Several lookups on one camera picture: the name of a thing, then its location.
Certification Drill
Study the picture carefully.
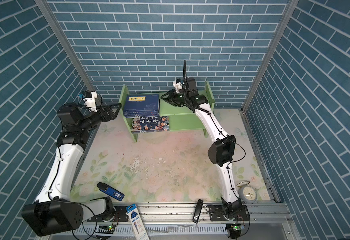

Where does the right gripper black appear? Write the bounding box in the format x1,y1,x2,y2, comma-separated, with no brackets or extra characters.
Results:
160,90,190,108

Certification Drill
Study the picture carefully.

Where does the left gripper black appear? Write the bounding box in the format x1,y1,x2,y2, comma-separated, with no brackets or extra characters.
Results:
77,103,120,133

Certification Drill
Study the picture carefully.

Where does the dark blue book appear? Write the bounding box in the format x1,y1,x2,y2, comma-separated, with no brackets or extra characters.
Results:
123,94,160,118

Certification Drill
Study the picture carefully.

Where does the colourful illustrated book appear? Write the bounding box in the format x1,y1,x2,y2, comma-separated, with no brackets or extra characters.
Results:
131,116,170,133

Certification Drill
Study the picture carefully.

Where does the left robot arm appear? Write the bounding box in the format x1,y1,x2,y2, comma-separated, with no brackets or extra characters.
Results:
21,103,122,237

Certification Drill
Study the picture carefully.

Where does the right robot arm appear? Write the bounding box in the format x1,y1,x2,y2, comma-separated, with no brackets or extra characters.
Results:
161,75,243,219

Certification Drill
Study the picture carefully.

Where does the green two-tier shelf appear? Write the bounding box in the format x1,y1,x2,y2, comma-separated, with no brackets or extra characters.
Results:
119,81,215,143

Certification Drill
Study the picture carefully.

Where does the blue handheld device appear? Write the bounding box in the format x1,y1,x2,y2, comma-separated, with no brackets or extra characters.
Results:
97,182,125,202

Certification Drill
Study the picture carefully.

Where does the black remote stick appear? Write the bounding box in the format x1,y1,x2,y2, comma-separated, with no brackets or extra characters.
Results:
192,199,204,224

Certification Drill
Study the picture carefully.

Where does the blue white packaged box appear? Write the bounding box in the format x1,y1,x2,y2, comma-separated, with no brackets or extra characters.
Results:
126,204,149,240

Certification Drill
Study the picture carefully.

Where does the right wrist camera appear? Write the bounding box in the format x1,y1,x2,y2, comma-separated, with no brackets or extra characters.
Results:
172,79,184,94

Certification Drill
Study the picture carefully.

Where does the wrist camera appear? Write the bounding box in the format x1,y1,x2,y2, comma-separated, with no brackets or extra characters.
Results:
78,90,98,112
172,79,184,94

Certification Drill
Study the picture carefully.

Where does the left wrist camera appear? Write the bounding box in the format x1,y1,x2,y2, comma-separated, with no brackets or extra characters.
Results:
78,90,98,112

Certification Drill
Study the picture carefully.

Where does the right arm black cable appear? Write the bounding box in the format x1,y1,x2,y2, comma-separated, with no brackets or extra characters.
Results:
182,59,248,169

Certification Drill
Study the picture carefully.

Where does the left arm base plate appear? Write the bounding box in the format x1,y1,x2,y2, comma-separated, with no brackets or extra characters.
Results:
88,206,128,223

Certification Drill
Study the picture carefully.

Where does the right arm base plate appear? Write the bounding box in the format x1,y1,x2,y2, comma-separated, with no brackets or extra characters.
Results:
205,204,251,222

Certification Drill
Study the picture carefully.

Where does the aluminium rail frame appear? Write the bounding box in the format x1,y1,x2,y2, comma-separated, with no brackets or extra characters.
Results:
36,200,299,240

